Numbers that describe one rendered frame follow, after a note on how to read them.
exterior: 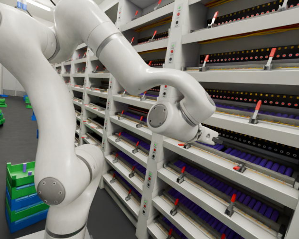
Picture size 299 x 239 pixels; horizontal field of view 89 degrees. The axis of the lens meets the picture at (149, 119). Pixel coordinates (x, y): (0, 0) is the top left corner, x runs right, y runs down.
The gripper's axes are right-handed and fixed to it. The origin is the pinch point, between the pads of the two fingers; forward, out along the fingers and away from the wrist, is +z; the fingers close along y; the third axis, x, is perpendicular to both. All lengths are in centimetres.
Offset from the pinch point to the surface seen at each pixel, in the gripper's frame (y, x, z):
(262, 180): -17.0, 7.8, 15.4
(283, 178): -21.9, 4.3, 17.6
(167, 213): 20, 47, 24
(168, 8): 48, -67, -6
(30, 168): 108, 64, -31
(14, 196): 86, 73, -38
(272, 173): -18.8, 4.2, 17.6
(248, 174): -12.5, 7.8, 15.4
